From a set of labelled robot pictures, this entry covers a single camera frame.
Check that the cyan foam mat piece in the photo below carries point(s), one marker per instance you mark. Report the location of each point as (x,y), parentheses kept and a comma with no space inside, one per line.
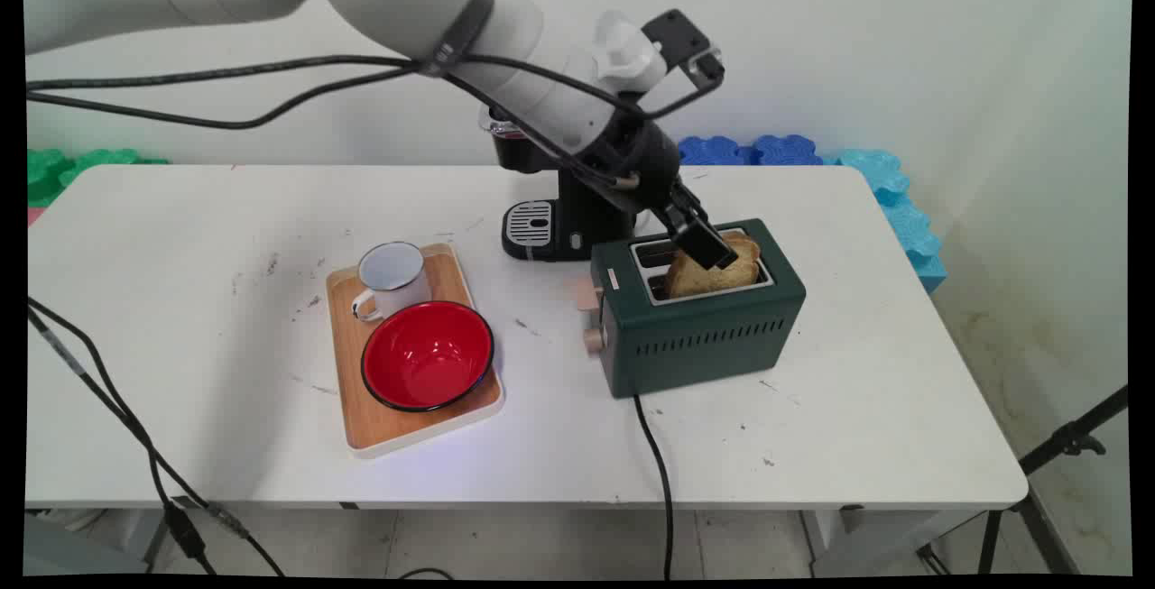
(907,219)

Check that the beige toaster knob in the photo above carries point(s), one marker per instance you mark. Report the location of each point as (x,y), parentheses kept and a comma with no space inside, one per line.
(593,340)

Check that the white enamel mug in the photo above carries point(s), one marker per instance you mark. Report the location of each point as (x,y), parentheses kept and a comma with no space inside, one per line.
(392,278)

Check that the blue foam mat piece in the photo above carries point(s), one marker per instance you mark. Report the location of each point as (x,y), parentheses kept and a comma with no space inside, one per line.
(713,151)
(785,150)

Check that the red bowl black rim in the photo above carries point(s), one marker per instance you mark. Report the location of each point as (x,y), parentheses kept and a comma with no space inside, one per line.
(427,356)

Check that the black coffee machine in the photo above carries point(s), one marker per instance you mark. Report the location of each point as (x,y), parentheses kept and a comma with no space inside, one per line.
(559,224)

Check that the green foam mat piece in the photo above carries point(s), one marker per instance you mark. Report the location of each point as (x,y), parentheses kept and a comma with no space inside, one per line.
(68,170)

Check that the beige toaster lever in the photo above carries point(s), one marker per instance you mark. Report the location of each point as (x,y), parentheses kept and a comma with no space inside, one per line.
(586,293)

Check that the wooden serving tray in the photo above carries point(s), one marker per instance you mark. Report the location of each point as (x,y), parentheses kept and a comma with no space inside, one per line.
(397,418)

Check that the black tripod stand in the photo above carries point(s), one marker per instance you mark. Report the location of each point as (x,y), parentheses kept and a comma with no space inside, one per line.
(1065,440)

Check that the toasted bread slice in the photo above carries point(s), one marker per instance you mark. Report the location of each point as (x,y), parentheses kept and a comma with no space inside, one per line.
(695,278)

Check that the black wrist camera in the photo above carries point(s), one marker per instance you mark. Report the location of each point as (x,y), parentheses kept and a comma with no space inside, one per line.
(681,39)

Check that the dark green toaster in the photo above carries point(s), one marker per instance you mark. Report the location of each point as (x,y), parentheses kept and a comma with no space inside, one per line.
(704,336)

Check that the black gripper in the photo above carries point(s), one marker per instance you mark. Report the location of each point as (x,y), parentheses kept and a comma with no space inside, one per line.
(636,165)

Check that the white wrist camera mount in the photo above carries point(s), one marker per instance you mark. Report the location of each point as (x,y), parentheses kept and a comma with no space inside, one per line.
(623,52)

